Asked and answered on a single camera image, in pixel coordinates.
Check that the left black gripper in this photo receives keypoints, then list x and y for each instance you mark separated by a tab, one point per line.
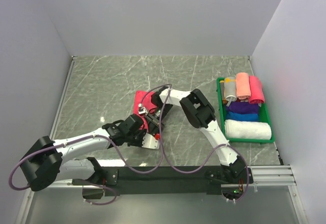
142	132

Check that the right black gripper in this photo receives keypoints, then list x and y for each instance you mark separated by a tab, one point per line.
155	124

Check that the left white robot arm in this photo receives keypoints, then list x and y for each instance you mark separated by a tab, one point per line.
48	161

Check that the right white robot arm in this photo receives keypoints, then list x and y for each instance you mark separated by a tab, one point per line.
201	115

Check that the black base beam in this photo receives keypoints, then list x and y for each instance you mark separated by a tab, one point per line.
211	179

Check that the blue towel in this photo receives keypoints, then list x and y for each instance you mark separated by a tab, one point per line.
242	117

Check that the white rolled towel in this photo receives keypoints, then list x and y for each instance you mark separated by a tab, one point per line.
247	130

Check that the grey rolled towel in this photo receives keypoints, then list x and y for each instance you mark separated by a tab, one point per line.
230	89

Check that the purple towel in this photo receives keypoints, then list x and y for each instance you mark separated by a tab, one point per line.
242	108

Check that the orange rolled towel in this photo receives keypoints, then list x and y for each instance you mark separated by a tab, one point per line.
243	90

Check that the pink rolled towel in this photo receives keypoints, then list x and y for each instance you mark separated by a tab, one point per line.
257	96

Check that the green plastic bin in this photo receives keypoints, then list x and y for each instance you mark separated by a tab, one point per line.
263	117

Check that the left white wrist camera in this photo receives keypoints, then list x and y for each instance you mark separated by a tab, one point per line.
150	142

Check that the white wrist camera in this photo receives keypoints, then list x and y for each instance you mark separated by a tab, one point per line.
150	142
142	111

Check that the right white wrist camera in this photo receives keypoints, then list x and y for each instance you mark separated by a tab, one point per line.
142	111

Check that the aluminium rail frame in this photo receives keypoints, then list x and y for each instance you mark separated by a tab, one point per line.
272	198

